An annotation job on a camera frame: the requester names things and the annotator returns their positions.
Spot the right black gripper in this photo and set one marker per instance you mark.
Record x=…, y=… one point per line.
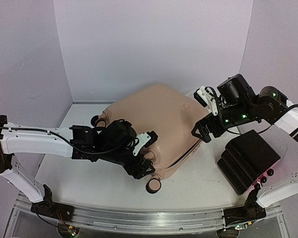
x=202, y=125

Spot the white plastic mesh basket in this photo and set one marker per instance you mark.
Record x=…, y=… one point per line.
x=190, y=94

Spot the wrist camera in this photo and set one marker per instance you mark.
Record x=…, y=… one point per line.
x=144, y=139
x=207, y=99

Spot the pink hard-shell suitcase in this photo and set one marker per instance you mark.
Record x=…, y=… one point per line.
x=171, y=115

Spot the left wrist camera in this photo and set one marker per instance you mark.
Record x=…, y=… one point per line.
x=144, y=139

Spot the black pink tiered rack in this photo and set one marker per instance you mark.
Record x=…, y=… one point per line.
x=247, y=161

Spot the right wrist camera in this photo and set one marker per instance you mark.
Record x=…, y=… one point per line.
x=207, y=99

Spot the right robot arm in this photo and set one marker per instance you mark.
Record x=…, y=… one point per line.
x=275, y=119

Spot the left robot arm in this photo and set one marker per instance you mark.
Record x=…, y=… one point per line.
x=116, y=142

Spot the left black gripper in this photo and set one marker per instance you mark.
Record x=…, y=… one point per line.
x=131, y=170

